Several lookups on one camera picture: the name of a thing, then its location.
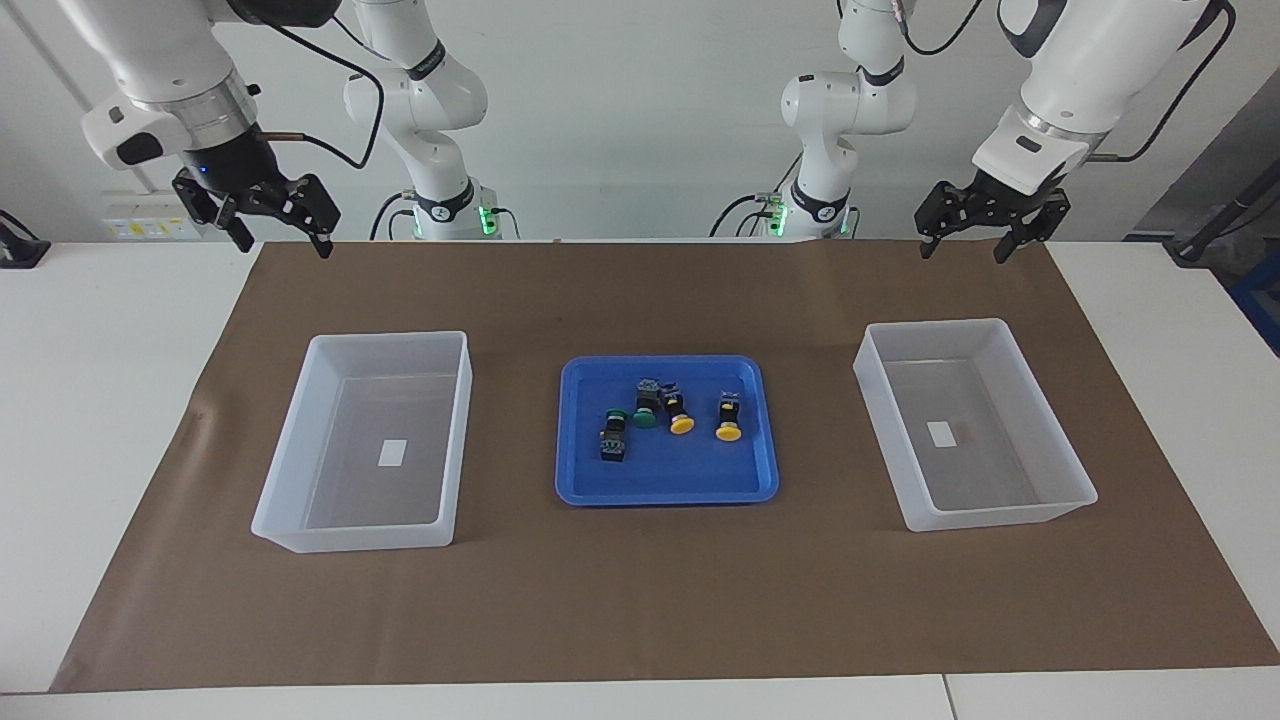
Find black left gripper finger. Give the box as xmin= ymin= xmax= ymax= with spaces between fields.
xmin=915 ymin=182 xmax=986 ymax=259
xmin=994 ymin=192 xmax=1071 ymax=265

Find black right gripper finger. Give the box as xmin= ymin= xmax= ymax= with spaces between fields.
xmin=265 ymin=175 xmax=341 ymax=259
xmin=172 ymin=168 xmax=256 ymax=253

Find grey metal pole stand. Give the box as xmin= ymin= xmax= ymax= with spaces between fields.
xmin=1165 ymin=165 xmax=1280 ymax=263

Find translucent white plastic box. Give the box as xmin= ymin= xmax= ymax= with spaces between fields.
xmin=250 ymin=330 xmax=473 ymax=554
xmin=852 ymin=318 xmax=1099 ymax=533

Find blue crate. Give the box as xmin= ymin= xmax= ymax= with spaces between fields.
xmin=1230 ymin=255 xmax=1280 ymax=356

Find blue plastic tray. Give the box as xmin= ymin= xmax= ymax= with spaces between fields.
xmin=555 ymin=355 xmax=781 ymax=506

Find brown paper mat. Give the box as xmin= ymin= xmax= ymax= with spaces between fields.
xmin=50 ymin=240 xmax=1280 ymax=693

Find white wall socket panel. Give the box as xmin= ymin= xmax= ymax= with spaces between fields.
xmin=103 ymin=192 xmax=196 ymax=243

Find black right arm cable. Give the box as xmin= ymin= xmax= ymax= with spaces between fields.
xmin=240 ymin=10 xmax=387 ymax=171

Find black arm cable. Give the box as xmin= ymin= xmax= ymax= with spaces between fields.
xmin=1085 ymin=0 xmax=1241 ymax=164
xmin=240 ymin=10 xmax=387 ymax=171

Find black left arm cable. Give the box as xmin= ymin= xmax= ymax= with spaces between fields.
xmin=1085 ymin=0 xmax=1241 ymax=164

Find black bracket on table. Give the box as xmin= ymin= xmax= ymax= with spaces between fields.
xmin=0 ymin=210 xmax=51 ymax=269

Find black base cable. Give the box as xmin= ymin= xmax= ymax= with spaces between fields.
xmin=710 ymin=192 xmax=793 ymax=239

